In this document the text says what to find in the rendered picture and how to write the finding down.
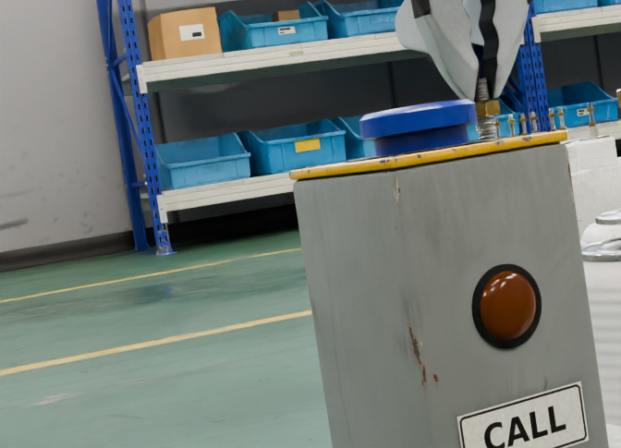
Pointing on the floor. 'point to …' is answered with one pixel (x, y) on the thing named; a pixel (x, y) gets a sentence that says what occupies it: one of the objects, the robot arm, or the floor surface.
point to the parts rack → (187, 71)
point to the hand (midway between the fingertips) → (484, 76)
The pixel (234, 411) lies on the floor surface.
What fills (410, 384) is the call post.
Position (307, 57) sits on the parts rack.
